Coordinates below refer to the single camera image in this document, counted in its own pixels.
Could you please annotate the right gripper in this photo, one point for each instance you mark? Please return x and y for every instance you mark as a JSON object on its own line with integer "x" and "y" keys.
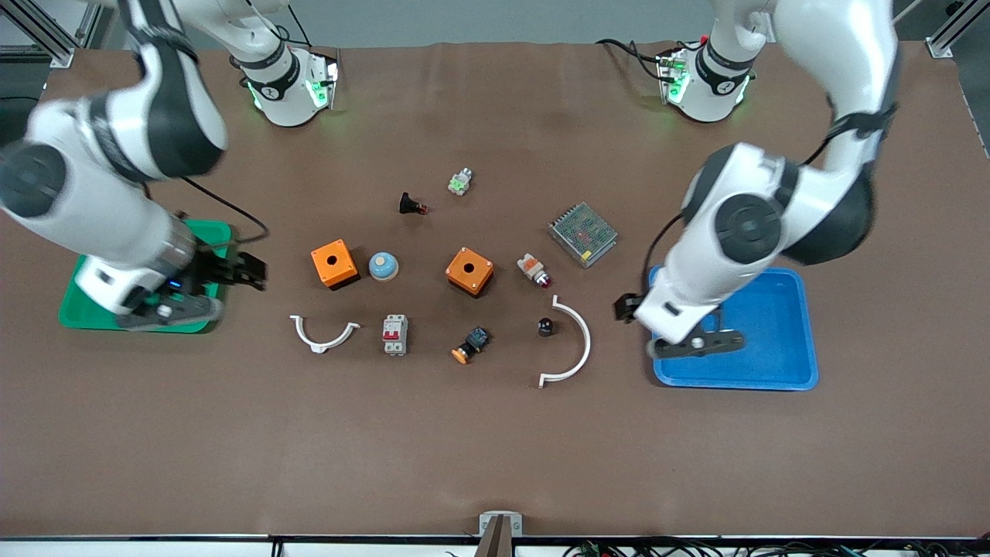
{"x": 210, "y": 270}

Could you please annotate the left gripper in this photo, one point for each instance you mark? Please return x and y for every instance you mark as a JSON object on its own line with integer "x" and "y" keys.
{"x": 625, "y": 306}

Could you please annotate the small black capacitor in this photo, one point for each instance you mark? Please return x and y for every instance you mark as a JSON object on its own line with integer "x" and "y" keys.
{"x": 545, "y": 326}

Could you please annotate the white circuit breaker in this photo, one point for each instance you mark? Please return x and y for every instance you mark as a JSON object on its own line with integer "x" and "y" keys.
{"x": 395, "y": 334}

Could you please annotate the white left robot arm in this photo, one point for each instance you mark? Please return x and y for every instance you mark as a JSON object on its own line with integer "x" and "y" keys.
{"x": 773, "y": 224}

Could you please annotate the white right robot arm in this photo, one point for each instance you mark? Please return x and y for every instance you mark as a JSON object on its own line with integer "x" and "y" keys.
{"x": 93, "y": 209}

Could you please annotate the large white curved clamp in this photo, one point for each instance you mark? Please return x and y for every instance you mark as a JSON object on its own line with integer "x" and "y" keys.
{"x": 588, "y": 342}

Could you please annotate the metal mesh power supply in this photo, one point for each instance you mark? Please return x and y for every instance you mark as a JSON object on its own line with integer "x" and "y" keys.
{"x": 582, "y": 234}

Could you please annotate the red white indicator light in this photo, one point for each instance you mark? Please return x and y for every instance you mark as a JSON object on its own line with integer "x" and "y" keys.
{"x": 532, "y": 268}

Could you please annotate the orange box with hole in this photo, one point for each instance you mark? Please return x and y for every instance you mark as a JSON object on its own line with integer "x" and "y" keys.
{"x": 334, "y": 263}
{"x": 469, "y": 271}

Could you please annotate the small white curved clamp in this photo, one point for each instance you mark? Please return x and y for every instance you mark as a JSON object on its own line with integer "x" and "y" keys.
{"x": 319, "y": 346}

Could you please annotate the blue plastic tray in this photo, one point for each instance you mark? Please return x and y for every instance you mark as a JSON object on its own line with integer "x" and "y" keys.
{"x": 773, "y": 340}

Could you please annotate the blue dome button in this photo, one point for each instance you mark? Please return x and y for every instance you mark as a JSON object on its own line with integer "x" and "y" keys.
{"x": 384, "y": 266}

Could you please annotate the green plastic tray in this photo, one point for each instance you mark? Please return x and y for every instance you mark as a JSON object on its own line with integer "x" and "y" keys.
{"x": 77, "y": 313}

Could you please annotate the orange pushbutton with black body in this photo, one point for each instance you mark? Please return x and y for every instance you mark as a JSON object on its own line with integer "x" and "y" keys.
{"x": 472, "y": 344}

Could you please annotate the black indicator with red tip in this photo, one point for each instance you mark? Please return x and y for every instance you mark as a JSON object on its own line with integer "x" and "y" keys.
{"x": 410, "y": 204}

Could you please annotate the brown table mat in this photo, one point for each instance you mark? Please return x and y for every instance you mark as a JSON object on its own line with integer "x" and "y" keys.
{"x": 495, "y": 449}

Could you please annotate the green and white switch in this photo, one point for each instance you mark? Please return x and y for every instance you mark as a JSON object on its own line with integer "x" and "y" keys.
{"x": 460, "y": 182}

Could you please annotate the grey metal table bracket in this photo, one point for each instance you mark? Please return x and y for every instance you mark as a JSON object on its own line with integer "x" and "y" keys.
{"x": 500, "y": 526}

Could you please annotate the aluminium frame profile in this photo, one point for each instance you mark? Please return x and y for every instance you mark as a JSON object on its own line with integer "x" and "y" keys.
{"x": 955, "y": 31}
{"x": 46, "y": 35}

